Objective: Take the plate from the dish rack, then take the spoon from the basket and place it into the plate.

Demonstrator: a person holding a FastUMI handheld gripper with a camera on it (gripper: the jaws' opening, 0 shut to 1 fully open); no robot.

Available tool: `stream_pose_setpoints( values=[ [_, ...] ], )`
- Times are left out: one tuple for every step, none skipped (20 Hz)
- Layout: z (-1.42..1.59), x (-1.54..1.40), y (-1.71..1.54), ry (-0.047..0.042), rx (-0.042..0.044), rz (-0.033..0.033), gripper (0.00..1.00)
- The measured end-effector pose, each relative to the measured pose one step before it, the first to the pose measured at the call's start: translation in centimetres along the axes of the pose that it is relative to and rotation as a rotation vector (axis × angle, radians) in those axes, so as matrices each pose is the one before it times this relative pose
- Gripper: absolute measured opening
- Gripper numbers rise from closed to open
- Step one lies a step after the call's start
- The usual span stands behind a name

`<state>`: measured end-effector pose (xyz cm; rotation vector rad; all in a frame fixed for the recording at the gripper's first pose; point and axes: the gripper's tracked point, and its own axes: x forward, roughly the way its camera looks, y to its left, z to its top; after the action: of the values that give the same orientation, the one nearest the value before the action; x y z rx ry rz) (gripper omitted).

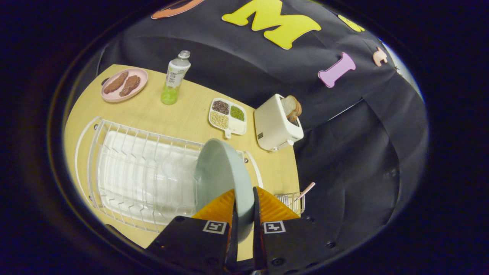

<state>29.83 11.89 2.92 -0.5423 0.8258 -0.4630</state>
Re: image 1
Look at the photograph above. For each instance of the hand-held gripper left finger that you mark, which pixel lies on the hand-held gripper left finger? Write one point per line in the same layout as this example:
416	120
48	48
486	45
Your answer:
191	244

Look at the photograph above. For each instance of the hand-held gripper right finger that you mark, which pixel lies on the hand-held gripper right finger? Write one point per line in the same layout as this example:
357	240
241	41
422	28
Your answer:
298	244

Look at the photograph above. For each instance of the light green plate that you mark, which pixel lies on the light green plate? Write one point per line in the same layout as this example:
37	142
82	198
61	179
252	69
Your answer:
221	172

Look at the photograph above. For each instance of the pink plate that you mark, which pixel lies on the pink plate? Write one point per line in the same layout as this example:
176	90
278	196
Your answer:
110	97

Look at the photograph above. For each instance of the white ribbed drain tray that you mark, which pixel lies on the white ribbed drain tray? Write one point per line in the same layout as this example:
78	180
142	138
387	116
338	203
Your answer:
133	172

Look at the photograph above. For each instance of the white toaster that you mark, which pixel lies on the white toaster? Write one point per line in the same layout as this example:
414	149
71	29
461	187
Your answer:
271	126

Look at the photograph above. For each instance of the white divided bean tray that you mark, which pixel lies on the white divided bean tray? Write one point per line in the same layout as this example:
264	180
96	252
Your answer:
237	128

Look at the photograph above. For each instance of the brown bread slice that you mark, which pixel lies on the brown bread slice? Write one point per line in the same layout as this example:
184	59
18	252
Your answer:
292	107

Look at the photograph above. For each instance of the green drink bottle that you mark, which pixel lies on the green drink bottle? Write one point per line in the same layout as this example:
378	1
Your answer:
174	76

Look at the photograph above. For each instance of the brown meat piece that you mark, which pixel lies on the brown meat piece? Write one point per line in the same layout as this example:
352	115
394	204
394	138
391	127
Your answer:
116	82
130	84

